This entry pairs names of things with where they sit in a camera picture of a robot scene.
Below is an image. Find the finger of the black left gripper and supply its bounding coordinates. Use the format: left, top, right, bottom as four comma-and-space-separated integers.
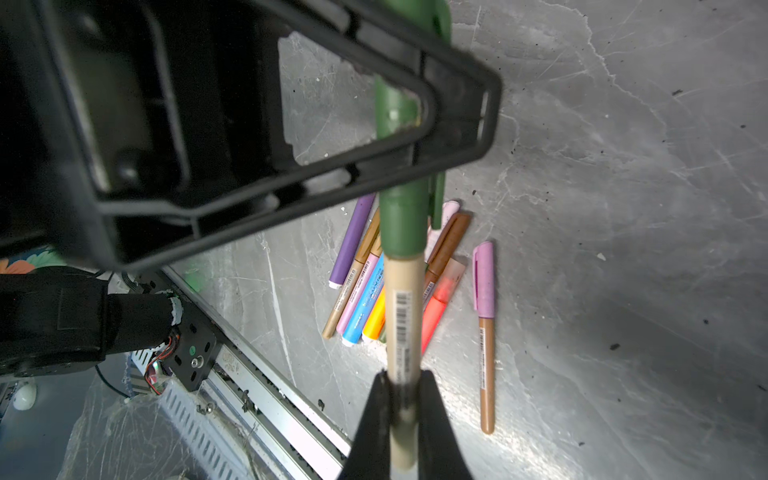
1, 1, 502, 271

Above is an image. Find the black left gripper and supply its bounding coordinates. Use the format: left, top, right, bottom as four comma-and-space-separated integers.
1, 1, 114, 252

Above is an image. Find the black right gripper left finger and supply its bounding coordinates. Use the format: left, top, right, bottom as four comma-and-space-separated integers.
337, 370, 391, 480

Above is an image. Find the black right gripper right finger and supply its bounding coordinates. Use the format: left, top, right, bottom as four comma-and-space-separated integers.
418, 370, 472, 480

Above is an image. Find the brown pen body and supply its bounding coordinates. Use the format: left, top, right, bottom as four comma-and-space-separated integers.
479, 317, 495, 435

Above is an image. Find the beige pen body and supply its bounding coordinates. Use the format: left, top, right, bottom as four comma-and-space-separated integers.
384, 253, 425, 471

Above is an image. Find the brown pen brown cap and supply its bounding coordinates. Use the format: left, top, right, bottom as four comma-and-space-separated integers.
423, 211, 472, 304

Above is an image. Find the blue highlighter pen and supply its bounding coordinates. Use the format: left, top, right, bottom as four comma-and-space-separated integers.
342, 258, 384, 346

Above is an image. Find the orange highlighter pen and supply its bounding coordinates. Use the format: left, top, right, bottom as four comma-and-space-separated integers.
362, 288, 386, 342

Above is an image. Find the red highlighter pen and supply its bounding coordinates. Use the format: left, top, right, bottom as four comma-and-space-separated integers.
421, 258, 466, 354

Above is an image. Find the pink pen gold cap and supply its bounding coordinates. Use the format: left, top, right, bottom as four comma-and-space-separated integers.
336, 234, 382, 335

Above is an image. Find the purple highlighter pen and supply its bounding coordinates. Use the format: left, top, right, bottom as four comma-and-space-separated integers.
329, 194, 376, 290

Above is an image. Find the tan pen gold cap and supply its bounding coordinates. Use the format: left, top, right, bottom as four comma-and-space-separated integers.
322, 209, 380, 339

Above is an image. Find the green pen pink cap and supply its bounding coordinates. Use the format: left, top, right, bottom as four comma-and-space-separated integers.
424, 172, 461, 261

